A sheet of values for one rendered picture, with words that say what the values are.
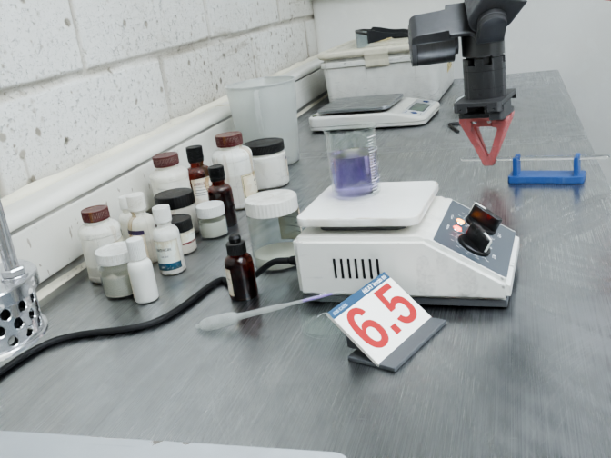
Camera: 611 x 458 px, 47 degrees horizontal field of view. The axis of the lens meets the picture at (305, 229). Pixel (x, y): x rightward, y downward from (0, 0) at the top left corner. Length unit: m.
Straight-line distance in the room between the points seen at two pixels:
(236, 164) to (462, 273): 0.48
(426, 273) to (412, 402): 0.16
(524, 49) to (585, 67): 0.17
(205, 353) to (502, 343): 0.25
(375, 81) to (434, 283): 1.15
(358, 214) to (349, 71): 1.13
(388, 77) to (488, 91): 0.77
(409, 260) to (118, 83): 0.61
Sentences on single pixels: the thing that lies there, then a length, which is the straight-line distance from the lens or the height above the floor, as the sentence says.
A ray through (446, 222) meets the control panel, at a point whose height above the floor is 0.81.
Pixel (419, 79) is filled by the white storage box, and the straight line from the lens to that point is 1.73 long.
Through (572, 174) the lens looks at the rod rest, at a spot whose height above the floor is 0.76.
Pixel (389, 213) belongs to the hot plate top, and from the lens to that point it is 0.65.
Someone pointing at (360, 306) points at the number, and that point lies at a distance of 0.60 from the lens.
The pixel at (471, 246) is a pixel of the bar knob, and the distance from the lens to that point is 0.65.
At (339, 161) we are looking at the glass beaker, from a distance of 0.69.
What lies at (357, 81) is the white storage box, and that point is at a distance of 1.76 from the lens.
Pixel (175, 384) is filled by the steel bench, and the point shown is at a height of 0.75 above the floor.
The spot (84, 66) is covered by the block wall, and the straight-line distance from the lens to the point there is 1.04.
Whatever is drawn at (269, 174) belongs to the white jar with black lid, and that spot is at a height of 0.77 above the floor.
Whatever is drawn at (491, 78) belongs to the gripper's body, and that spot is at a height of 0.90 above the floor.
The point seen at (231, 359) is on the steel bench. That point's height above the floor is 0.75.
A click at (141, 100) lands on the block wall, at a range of 1.15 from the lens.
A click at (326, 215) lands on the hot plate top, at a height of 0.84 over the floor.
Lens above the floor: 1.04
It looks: 18 degrees down
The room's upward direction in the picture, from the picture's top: 8 degrees counter-clockwise
